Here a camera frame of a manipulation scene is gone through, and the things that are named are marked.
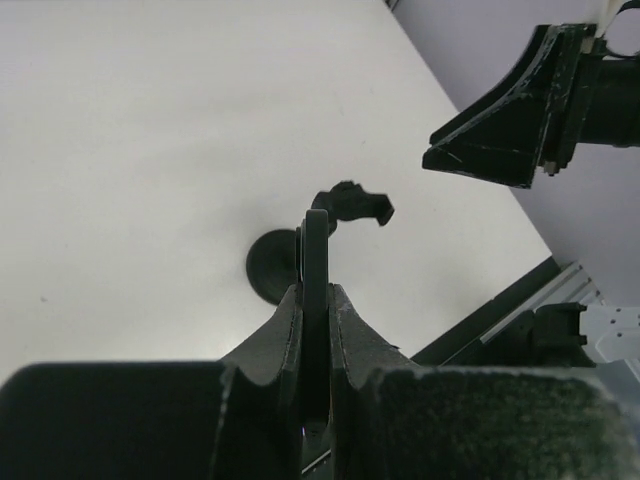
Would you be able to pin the black round-base phone stand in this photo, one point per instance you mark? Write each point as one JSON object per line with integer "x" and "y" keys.
{"x": 273, "y": 261}

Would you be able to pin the aluminium front rail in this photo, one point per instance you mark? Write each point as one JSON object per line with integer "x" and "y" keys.
{"x": 498, "y": 333}

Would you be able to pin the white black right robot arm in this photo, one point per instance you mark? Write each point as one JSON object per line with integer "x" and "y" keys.
{"x": 610, "y": 90}

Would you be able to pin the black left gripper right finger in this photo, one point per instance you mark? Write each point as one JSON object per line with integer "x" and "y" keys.
{"x": 394, "y": 419}

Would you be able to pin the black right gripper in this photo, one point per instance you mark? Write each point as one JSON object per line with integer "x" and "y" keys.
{"x": 533, "y": 116}

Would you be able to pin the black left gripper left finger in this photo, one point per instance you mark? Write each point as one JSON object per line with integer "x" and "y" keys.
{"x": 234, "y": 418}

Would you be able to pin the black smartphone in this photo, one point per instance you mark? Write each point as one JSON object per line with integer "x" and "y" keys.
{"x": 315, "y": 310}

